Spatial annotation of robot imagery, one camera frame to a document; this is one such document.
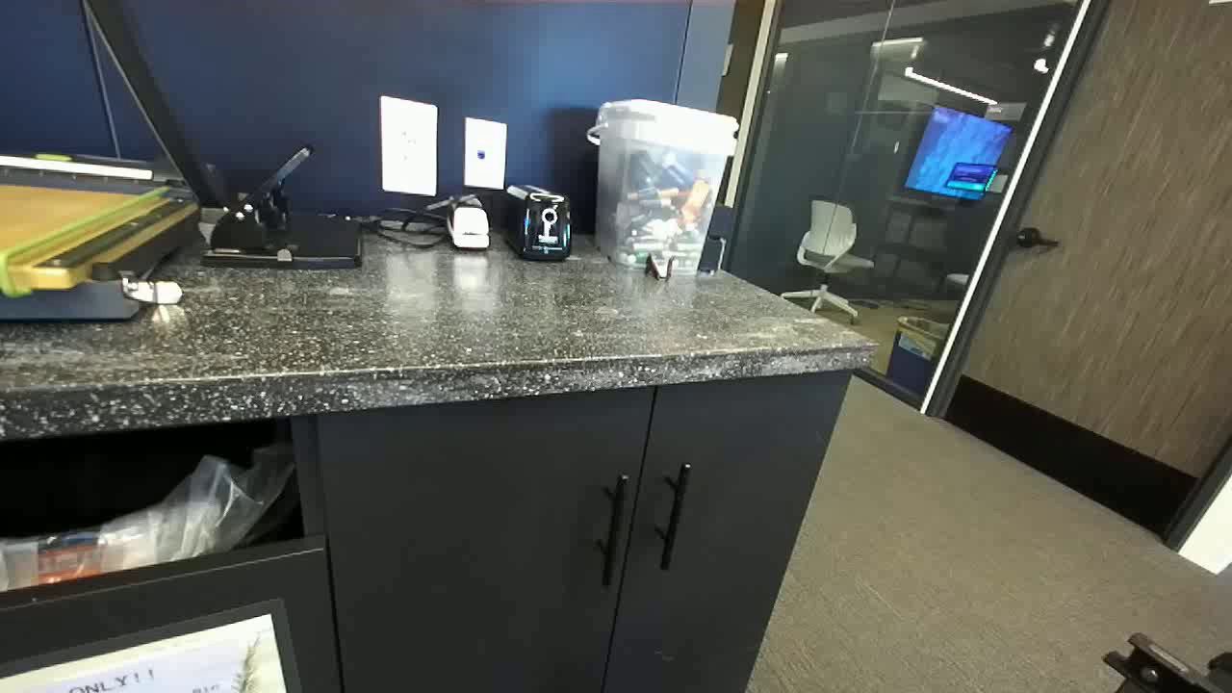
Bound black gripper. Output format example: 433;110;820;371
1102;633;1232;693

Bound black bar handle door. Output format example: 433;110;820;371
650;457;696;574
596;470;636;592

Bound wood grain door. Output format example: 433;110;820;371
938;0;1232;544

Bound glass office door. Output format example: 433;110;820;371
722;0;1096;417

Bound white office chair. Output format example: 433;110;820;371
781;198;866;325

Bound blue screen monitor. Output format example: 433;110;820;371
900;104;1016;205

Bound clear plastic tub with lid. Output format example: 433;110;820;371
584;95;744;280

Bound speckled granite countertop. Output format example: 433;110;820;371
0;227;879;444

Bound small white stapler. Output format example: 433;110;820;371
441;194;495;253

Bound black hole punch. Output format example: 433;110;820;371
199;142;364;272

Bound clear plastic trash bag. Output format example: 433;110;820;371
0;444;300;597

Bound white paper label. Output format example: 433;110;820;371
0;613;292;693

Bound black trash drawer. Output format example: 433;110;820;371
0;536;340;693

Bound small white object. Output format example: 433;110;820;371
118;272;187;313

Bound wooden paper cutter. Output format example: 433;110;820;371
0;149;202;325

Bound small white wall plate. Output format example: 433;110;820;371
462;114;513;194

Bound black desk cables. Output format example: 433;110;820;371
342;208;454;253

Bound large white wall plate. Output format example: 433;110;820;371
376;91;441;202

